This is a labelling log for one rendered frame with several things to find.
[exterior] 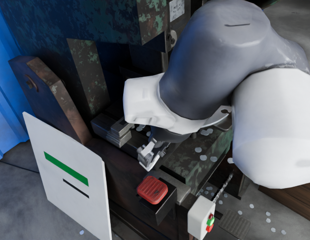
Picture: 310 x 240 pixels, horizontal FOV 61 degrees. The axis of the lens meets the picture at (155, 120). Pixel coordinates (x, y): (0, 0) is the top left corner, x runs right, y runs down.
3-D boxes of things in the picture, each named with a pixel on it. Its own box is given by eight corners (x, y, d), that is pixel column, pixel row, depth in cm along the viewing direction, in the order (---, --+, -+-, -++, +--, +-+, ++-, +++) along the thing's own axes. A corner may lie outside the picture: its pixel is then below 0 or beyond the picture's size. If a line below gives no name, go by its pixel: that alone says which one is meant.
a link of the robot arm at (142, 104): (230, 95, 38) (214, 115, 42) (166, 42, 40) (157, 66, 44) (179, 150, 31) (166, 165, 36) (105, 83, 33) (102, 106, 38)
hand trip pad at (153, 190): (171, 201, 71) (170, 185, 65) (158, 218, 67) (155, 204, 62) (151, 188, 74) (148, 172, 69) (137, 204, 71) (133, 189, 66)
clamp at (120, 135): (152, 117, 92) (150, 95, 85) (120, 147, 83) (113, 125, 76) (140, 111, 95) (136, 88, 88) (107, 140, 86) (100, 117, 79)
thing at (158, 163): (224, 95, 107) (225, 84, 103) (156, 171, 83) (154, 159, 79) (165, 74, 122) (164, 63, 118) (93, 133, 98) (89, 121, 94)
